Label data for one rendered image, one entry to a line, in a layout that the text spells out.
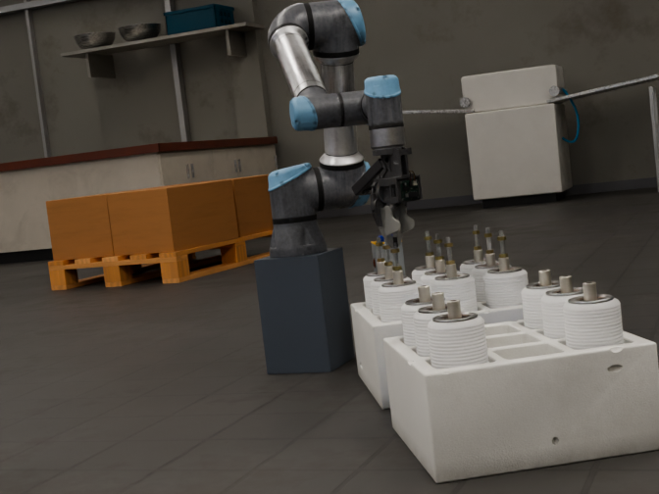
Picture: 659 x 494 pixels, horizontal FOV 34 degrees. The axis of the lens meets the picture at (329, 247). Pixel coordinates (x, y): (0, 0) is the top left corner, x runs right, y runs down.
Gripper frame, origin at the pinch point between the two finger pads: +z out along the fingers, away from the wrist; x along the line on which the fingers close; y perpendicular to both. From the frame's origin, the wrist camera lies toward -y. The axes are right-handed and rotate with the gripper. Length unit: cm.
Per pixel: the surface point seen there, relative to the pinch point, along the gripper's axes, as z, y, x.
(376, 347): 21.1, 2.9, -10.4
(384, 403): 33.2, 3.3, -9.9
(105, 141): -61, -798, 354
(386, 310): 14.2, 1.1, -4.6
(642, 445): 33, 68, -11
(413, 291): 10.8, 5.4, -0.4
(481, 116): -39, -413, 480
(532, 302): 11.8, 39.5, -1.9
